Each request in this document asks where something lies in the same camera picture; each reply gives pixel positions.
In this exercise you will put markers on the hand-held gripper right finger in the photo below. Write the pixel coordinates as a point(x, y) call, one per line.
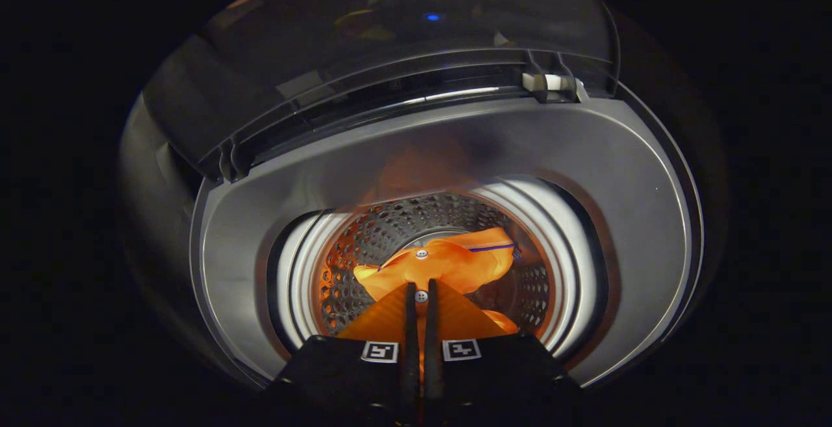
point(431, 349)

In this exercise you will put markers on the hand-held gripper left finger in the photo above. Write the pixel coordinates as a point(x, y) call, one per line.
point(412, 349)

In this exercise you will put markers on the yellow polo shirt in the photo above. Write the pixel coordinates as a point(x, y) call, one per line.
point(455, 264)

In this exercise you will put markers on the grey washing machine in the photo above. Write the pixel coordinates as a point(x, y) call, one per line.
point(585, 154)

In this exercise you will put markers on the washing machine glass lid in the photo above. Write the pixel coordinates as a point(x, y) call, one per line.
point(390, 30)

